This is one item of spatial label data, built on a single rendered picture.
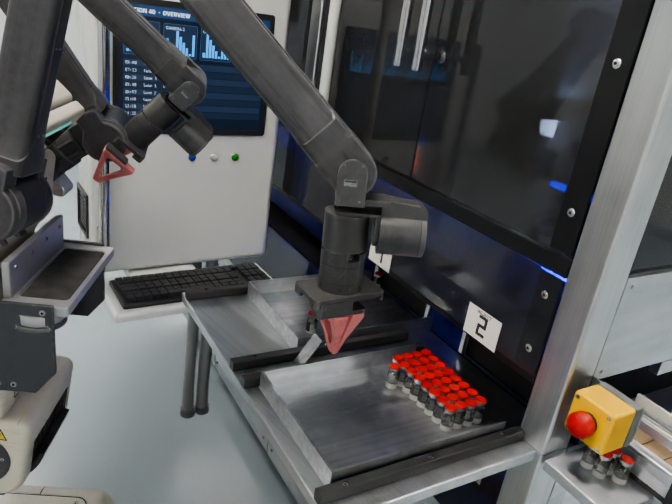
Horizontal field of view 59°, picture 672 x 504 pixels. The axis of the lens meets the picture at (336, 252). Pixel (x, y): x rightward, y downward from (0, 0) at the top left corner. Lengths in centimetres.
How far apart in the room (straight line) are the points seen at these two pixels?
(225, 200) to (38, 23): 100
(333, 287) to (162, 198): 93
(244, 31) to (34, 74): 24
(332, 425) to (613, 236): 52
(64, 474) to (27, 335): 126
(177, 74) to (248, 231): 71
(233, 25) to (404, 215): 29
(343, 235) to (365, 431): 41
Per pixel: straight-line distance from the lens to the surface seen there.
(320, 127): 70
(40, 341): 103
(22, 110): 79
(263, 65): 70
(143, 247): 165
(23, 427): 117
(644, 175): 92
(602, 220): 94
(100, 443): 235
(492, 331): 111
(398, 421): 106
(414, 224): 73
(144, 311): 147
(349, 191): 70
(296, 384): 110
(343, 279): 74
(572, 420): 99
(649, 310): 110
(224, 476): 220
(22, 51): 78
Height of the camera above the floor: 151
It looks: 22 degrees down
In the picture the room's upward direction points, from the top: 9 degrees clockwise
